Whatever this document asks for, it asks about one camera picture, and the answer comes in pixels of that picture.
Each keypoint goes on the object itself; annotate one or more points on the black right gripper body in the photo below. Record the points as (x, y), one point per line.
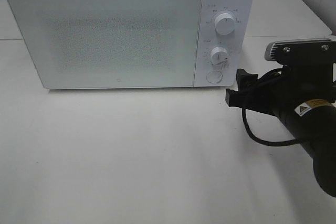
(292, 89)

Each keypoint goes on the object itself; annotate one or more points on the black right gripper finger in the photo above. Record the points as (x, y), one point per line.
(245, 79)
(234, 98)

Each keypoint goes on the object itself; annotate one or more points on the round white door button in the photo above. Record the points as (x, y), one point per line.
(214, 77)

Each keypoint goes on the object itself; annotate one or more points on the white timer knob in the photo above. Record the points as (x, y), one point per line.
(219, 56)

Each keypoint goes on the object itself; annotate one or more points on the white microwave door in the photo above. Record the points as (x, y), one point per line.
(79, 44)

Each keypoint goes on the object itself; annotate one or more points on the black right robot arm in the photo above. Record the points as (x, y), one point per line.
(315, 132)

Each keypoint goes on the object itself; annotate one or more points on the upper white round knob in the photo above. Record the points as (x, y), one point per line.
(225, 22)

